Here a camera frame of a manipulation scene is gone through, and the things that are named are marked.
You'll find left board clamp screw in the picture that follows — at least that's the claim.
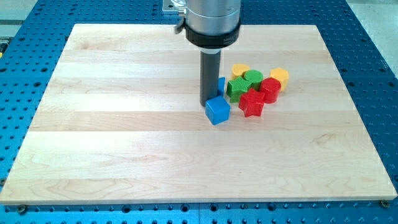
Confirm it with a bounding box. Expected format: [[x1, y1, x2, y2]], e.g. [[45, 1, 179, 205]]
[[16, 205, 27, 214]]

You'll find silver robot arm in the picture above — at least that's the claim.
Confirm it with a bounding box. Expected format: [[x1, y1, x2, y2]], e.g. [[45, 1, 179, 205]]
[[174, 0, 241, 55]]

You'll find board clamp screw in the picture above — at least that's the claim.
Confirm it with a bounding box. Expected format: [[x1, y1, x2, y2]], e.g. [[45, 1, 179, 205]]
[[16, 205, 27, 214], [379, 200, 390, 208]]

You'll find wooden board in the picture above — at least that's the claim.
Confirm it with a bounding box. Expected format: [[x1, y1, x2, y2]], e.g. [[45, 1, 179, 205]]
[[1, 24, 397, 205]]

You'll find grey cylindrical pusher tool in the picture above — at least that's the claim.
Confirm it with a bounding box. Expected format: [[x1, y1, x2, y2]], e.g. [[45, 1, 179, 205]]
[[200, 50, 221, 106]]

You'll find blue cube block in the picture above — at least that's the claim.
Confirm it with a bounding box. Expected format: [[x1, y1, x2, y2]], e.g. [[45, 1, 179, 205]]
[[205, 96, 231, 125]]

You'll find red star block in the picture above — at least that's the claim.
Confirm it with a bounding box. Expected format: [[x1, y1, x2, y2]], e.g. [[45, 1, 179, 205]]
[[239, 88, 265, 117]]

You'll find right board clamp screw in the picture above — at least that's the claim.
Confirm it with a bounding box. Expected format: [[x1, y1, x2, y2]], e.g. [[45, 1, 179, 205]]
[[379, 200, 390, 208]]

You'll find yellow hexagon block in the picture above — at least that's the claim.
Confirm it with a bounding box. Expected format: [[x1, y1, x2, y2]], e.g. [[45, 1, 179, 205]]
[[270, 68, 289, 92]]

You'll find green star block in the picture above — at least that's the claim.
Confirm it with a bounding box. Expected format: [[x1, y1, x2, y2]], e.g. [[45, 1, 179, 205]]
[[226, 77, 252, 103]]

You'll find red cylinder block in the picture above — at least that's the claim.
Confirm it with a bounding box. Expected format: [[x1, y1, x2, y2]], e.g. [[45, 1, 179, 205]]
[[259, 78, 282, 104]]

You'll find green cylinder block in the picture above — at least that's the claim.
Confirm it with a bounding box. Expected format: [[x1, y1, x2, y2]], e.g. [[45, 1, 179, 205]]
[[244, 70, 264, 91]]

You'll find blue triangle block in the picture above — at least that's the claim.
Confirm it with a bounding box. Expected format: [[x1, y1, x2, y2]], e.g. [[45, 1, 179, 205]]
[[217, 77, 226, 96]]

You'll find yellow round block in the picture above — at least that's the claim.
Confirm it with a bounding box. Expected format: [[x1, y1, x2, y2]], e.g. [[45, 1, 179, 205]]
[[231, 63, 250, 80]]

